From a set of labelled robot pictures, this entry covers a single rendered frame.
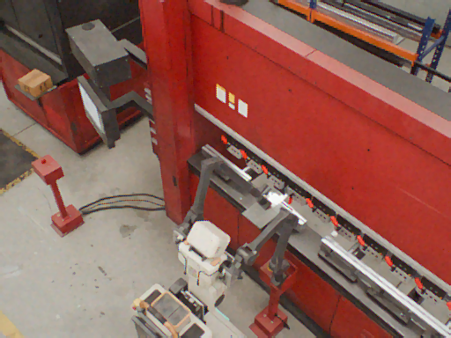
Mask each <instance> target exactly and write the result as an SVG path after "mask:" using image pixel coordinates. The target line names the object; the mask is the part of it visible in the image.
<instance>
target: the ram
mask: <svg viewBox="0 0 451 338"><path fill-rule="evenodd" d="M190 26H191V41H192V55H193V84H194V98H195V104H197V105H198V106H199V107H201V108H202V109H203V110H205V111H206V112H207V113H209V114H211V115H212V116H213V117H214V118H215V119H218V121H220V122H222V123H223V124H225V125H226V126H227V127H228V128H230V129H231V130H232V131H234V132H235V133H237V134H238V135H239V136H242V137H243V139H246V140H247V141H248V142H249V143H251V144H253V145H254V146H255V147H256V148H258V149H259V150H260V151H261V152H263V153H265V154H266V155H267V156H269V157H271V158H272V159H273V160H276V162H277V163H279V164H280V165H281V166H283V167H284V168H285V169H287V170H289V172H290V173H293V174H294V175H295V176H297V177H299V178H300V179H301V180H302V181H305V183H307V184H308V185H309V186H310V187H312V188H313V189H315V190H317V191H318V192H319V193H320V194H322V195H323V196H325V197H326V198H328V199H329V200H330V201H331V202H333V203H334V204H335V205H337V206H338V207H340V208H341V209H343V210H345V211H346V212H347V213H348V214H349V215H352V216H353V217H354V218H356V219H357V220H359V221H360V223H362V224H364V225H365V226H366V227H368V228H369V229H371V230H372V231H374V232H376V234H377V235H379V236H381V237H382V238H383V239H385V240H386V241H387V242H389V244H391V245H393V246H394V247H395V248H397V249H399V250H400V251H401V252H402V253H405V254H406V255H407V256H408V257H410V258H411V259H412V260H414V261H415V262H417V263H418V264H419V265H420V266H423V267H424V268H425V269H426V270H428V271H430V272H431V273H432V274H433V275H435V276H436V277H438V278H439V279H440V280H441V281H443V282H444V283H446V284H448V285H449V287H451V165H449V164H448V163H446V162H444V160H440V159H439V158H437V157H435V156H434V155H432V154H431V153H430V152H427V151H425V150H423V148H419V147H418V146H417V145H415V144H414V143H411V142H410V141H409V140H406V139H405V138H403V137H402V136H399V135H398V134H397V133H395V132H394V131H391V130H389V129H388V128H386V127H384V126H382V125H381V124H380V123H377V122H376V121H374V120H373V119H370V118H369V117H368V116H366V115H364V114H362V113H361V112H360V111H358V110H355V109H354V108H352V107H349V106H348V105H347V104H345V103H343V102H342V101H340V100H339V99H337V98H335V97H333V96H331V95H330V94H329V93H326V92H325V91H324V90H321V89H319V88H318V87H317V86H315V85H313V84H311V83H309V82H308V81H306V80H305V79H303V78H302V77H299V76H297V75H296V74H294V73H292V72H290V71H289V70H288V69H285V68H284V67H282V66H281V65H280V64H277V63H275V62H273V61H271V60H270V59H269V58H268V57H266V56H263V55H261V54H260V53H259V52H256V51H255V50H253V49H252V48H249V47H248V46H247V45H245V44H243V43H241V42H240V41H238V40H236V39H234V38H233V37H232V36H230V35H228V34H226V33H224V32H223V31H220V30H219V29H217V28H216V27H215V26H212V25H211V24H210V23H207V22H205V21H204V20H202V19H201V18H199V17H197V16H196V15H195V14H192V13H190ZM217 85H219V86H221V87H222V88H223V89H224V90H225V102H222V100H220V99H218V98H217ZM229 92H230V93H231V94H233V95H234V103H232V102H230V100H229ZM239 99H240V100H241V101H243V102H245V103H246V104H247V105H248V110H247V117H245V116H244V115H243V114H240V113H239ZM229 102H230V103H232V104H233V105H234V109H233V108H232V107H230V106H229ZM195 110H197V112H199V113H200V114H202V115H203V116H205V118H207V119H209V120H210V121H211V122H213V123H215V124H216V125H217V126H218V127H220V128H222V129H223V130H224V131H226V133H228V134H229V135H230V136H232V137H234V139H237V140H238V141H239V142H240V143H243V144H244V145H245V146H246V147H247V148H249V149H250V150H251V151H252V152H255V154H256V155H258V156H260V157H261V158H263V160H266V161H267V162H268V163H269V164H270V165H273V166H274V167H275V168H276V169H278V170H279V171H280V172H281V173H284V174H285V176H287V177H289V178H290V179H291V180H292V181H295V182H296V183H297V184H298V185H299V186H301V187H303V188H304V189H305V190H306V191H308V192H309V194H312V195H314V197H316V198H318V199H319V200H320V201H322V202H324V203H325V204H326V205H327V206H330V208H331V209H333V210H334V211H335V212H337V213H338V215H341V216H343V218H345V219H347V220H348V221H349V222H351V223H352V224H354V225H355V226H356V227H358V228H359V229H360V230H361V231H363V232H364V233H366V234H367V235H368V236H370V237H372V238H373V239H374V240H376V241H377V242H378V243H380V244H381V245H383V246H384V247H385V248H387V249H388V250H389V251H390V252H391V253H394V254H395V255H396V256H397V257H399V258H400V259H402V261H405V262H406V263H407V264H408V265H410V266H412V267H413V268H414V269H415V270H417V271H418V272H419V273H420V274H421V275H424V276H425V277H426V278H428V279H429V280H431V281H432V282H433V283H436V285H437V286H439V287H441V288H442V289H443V290H444V291H446V292H447V293H449V295H450V296H451V291H449V289H447V288H445V287H444V286H443V285H441V284H440V283H438V282H436V280H435V279H432V278H431V277H430V276H429V275H427V274H426V273H425V272H424V271H423V270H420V269H419V268H418V267H417V266H415V265H413V264H412V263H411V262H410V261H407V260H406V259H405V258H404V257H402V256H401V255H400V254H399V253H397V252H395V251H394V249H392V248H390V247H389V246H387V245H385V244H384V243H383V242H381V241H380V240H378V239H377V238H376V237H375V236H373V234H371V233H370V232H368V231H366V230H365V229H364V228H363V227H360V226H359V224H356V223H355V222H354V221H352V220H351V219H349V218H348V217H347V216H346V215H344V214H343V213H342V212H341V211H339V210H338V209H336V208H335V207H334V206H331V205H330V204H329V203H328V202H326V201H325V200H323V199H322V198H321V197H320V196H318V195H317V194H315V193H314V192H313V191H312V190H310V189H308V188H307V187H305V186H303V185H302V184H301V183H300V182H299V181H297V180H295V179H294V178H293V177H292V176H290V175H289V173H285V171H284V170H282V169H280V168H279V167H278V166H276V165H274V164H273V163H272V162H271V161H270V160H268V159H267V158H266V157H264V156H263V155H261V154H260V153H259V152H257V151H255V149H253V148H251V147H250V146H249V145H247V144H246V143H244V142H243V141H242V140H241V139H239V138H238V137H237V136H235V135H233V134H232V133H231V132H230V131H228V130H226V129H225V128H224V127H222V126H221V125H219V124H218V123H217V122H215V121H214V120H213V119H211V118H210V117H209V116H208V115H206V114H204V113H203V112H201V110H198V109H197V107H195Z"/></svg>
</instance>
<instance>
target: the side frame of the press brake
mask: <svg viewBox="0 0 451 338"><path fill-rule="evenodd" d="M138 2H139V9H140V14H141V19H142V31H143V37H144V47H145V53H146V65H147V71H148V77H149V82H150V88H151V100H152V110H153V116H154V122H155V134H156V139H157V145H158V151H159V168H160V172H161V179H162V185H163V190H164V203H165V207H166V216H167V217H168V218H169V219H172V221H173V222H174V223H176V225H177V226H178V227H179V225H180V224H182V223H183V222H184V218H185V216H186V215H187V214H188V212H189V210H190V209H191V200H190V189H189V165H188V164H187V160H188V159H189V158H191V157H193V156H195V155H196V154H197V153H198V152H200V151H201V150H202V148H203V147H204V146H205V145H206V144H208V145H209V146H210V147H211V148H213V149H214V150H215V151H217V152H218V153H220V154H221V155H222V156H224V157H225V158H226V159H227V160H230V162H231V163H233V164H234V165H236V166H237V167H238V168H239V169H241V170H243V169H245V168H247V166H248V165H247V163H246V159H244V158H237V157H236V156H234V155H233V154H232V153H231V152H229V151H228V150H227V148H226V144H225V143H224V142H223V141H222V138H221V136H224V137H225V139H226V131H224V130H223V129H222V128H220V127H218V126H217V125H216V124H215V123H213V122H211V121H210V120H209V119H207V118H205V116H203V115H202V114H200V113H199V112H197V110H195V98H194V84H193V55H192V41H191V26H190V12H189V11H188V2H187V0H138Z"/></svg>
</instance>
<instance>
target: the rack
mask: <svg viewBox="0 0 451 338"><path fill-rule="evenodd" d="M278 2H279V3H280V4H282V5H284V6H288V7H289V8H291V9H293V10H296V11H299V12H301V13H302V14H306V15H307V21H308V22H309V23H314V19H318V20H319V21H321V22H322V23H326V24H327V25H330V26H334V27H335V28H337V29H338V30H341V31H344V32H346V33H348V34H350V35H354V36H355V37H357V38H360V39H361V40H365V41H367V42H368V43H373V44H374V45H376V46H377V47H379V48H384V49H385V50H387V51H389V52H392V53H394V54H396V55H400V56H401V57H403V58H406V59H407V60H411V61H412V64H411V69H412V66H413V64H414V61H415V60H417V61H419V62H422V60H423V58H424V57H425V56H426V55H427V54H428V53H430V52H431V51H432V50H433V49H434V48H436V50H435V52H434V55H433V58H432V63H431V64H427V66H428V67H430V68H432V69H435V70H436V69H437V66H438V64H439V62H440V56H441V54H442V52H443V50H444V46H445V44H446V42H447V38H448V35H449V32H450V30H451V17H449V15H451V6H450V9H449V11H448V15H447V18H446V21H445V23H444V27H443V30H440V32H439V33H438V34H433V33H432V29H433V26H434V23H435V21H436V18H434V19H432V18H431V17H429V16H428V17H427V20H426V22H425V26H424V30H423V34H422V36H421V39H420V41H419V43H418V50H417V52H416V53H415V54H414V53H413V52H410V51H408V50H406V49H404V48H399V47H398V46H397V45H398V44H399V43H402V41H403V40H405V39H406V37H404V36H402V35H401V36H400V37H399V38H397V39H396V40H395V41H394V42H393V43H389V42H387V41H385V40H383V39H379V38H377V37H375V36H373V35H370V34H368V33H365V32H364V31H360V30H359V29H358V28H356V27H353V26H348V25H347V24H345V23H342V22H339V21H338V20H337V19H334V18H331V17H328V16H327V15H326V14H321V13H320V12H318V11H317V10H316V5H317V0H310V2H309V8H307V7H306V6H302V5H301V4H297V2H293V1H291V0H278ZM430 24H432V26H430ZM446 26H447V28H446ZM428 30H430V31H429V32H428ZM426 36H427V37H426ZM430 36H432V37H433V38H435V39H438V40H437V41H436V42H435V43H433V44H432V46H431V47H429V48H428V49H427V50H426V48H427V43H428V41H429V39H430ZM445 37H446V38H445ZM425 40H426V43H425ZM423 46H424V47H423ZM425 50H426V51H425ZM437 50H438V52H437ZM422 51H423V53H421V52H422ZM435 56H436V57H435ZM438 57H439V58H438ZM433 60H435V62H434V61H433ZM411 69H410V70H411ZM424 71H425V70H424ZM425 72H427V71H425ZM431 74H432V73H430V72H427V74H426V75H427V77H428V80H427V78H426V79H425V81H427V82H428V81H429V82H428V83H431V82H432V80H433V77H434V75H433V74H432V75H431ZM428 75H430V76H431V77H430V76H428ZM429 78H430V80H431V81H430V80H429Z"/></svg>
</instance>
